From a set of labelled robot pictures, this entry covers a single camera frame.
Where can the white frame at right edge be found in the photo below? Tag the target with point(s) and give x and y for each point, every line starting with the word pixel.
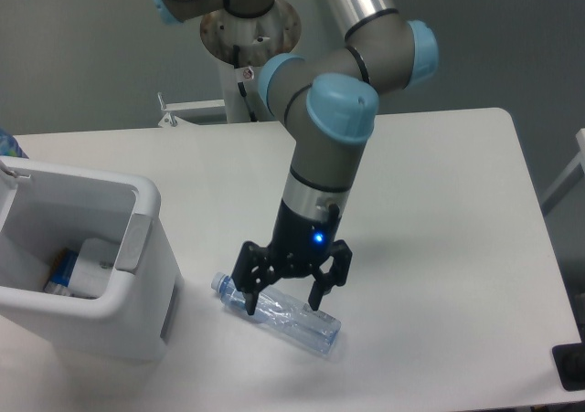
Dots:
pixel 566 180

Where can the clear crushed plastic bottle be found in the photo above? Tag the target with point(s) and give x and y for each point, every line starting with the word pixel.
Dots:
pixel 283 313

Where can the white paper carton trash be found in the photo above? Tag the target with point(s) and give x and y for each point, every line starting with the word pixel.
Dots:
pixel 93 268

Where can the white plastic trash can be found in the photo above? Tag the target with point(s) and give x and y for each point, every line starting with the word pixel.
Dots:
pixel 48 207

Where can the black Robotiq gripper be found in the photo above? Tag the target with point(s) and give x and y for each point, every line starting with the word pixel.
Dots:
pixel 298 248

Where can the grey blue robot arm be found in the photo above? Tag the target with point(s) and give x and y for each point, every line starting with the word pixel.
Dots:
pixel 328 106

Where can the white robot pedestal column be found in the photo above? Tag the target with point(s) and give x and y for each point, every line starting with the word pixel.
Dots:
pixel 237 78

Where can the blue packaging in bin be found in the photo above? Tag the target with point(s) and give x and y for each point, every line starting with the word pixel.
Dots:
pixel 60 273

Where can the blue patterned object at left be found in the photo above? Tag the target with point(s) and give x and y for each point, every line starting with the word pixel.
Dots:
pixel 9 145

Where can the white pedestal base frame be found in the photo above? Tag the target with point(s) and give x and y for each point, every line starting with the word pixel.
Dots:
pixel 204 112

